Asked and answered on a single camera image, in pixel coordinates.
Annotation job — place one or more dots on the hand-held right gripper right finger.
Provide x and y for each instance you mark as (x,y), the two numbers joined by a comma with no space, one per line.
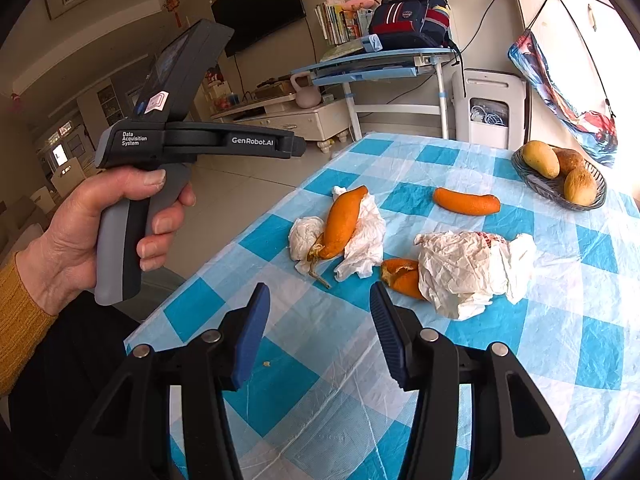
(387,340)

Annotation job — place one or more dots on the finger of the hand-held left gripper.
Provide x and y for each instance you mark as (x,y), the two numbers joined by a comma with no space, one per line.
(298,146)

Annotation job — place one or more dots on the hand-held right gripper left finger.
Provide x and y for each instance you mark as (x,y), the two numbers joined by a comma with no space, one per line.
(252,340)

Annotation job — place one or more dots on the short torn orange peel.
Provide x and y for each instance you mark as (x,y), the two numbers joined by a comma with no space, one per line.
(405,280)

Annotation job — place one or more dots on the person's left forearm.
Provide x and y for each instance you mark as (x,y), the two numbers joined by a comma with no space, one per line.
(20,320)

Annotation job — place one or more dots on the person's left hand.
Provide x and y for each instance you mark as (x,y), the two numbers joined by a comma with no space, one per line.
(65,250)

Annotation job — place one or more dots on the cream television cabinet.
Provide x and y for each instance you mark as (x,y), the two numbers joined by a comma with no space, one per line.
(300,122)

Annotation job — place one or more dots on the pink kettlebell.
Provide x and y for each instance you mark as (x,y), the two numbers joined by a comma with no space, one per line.
(306,95)

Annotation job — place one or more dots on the glass door cabinet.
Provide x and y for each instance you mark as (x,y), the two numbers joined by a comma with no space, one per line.
(110,105)

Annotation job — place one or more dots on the brown box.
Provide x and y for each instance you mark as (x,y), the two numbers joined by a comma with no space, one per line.
(272,91)

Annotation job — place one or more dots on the long orange peel with stem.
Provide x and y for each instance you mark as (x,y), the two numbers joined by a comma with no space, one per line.
(342,220)

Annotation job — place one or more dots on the small crumpled white tissue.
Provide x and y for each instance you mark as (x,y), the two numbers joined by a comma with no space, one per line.
(305,237)

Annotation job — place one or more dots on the large crumpled white wrapper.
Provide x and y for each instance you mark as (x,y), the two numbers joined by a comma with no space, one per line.
(465,275)

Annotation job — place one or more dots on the blue white study desk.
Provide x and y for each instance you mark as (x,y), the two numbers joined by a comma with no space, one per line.
(365,70)

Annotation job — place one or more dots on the green printed sheet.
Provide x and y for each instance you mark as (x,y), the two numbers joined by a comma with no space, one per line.
(342,52)

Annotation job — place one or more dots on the row of books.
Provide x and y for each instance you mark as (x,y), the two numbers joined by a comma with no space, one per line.
(340,22)

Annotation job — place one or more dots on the red knot ornament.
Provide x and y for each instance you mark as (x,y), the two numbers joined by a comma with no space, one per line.
(175,5)

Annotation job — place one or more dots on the black flat television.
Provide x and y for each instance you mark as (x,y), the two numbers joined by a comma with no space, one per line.
(260,5)

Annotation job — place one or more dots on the pink plush toy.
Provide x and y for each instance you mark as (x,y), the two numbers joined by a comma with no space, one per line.
(360,2)

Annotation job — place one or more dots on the smooth orange peel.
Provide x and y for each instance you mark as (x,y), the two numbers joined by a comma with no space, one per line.
(465,201)

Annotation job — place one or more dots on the person's dark clothing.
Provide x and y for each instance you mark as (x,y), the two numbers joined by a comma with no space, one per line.
(90,360)

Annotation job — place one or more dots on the navy red backpack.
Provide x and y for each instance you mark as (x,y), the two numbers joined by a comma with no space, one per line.
(410,22)

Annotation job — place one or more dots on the white air purifier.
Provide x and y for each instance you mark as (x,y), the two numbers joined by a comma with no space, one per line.
(487,85)

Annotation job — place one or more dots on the woven fruit basket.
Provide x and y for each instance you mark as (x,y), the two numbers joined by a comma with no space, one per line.
(540,186)

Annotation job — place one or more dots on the yellow mango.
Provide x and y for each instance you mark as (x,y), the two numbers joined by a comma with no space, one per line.
(540,159)

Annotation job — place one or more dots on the pale speckled mango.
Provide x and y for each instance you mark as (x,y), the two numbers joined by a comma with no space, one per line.
(580,186)

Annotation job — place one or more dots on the brown speckled mango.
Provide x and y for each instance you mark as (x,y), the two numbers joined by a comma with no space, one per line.
(571,160)

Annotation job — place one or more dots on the colourful hanging bag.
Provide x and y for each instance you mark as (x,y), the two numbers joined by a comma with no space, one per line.
(555,85)

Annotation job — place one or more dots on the white wardrobe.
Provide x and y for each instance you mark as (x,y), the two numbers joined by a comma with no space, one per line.
(575,35)

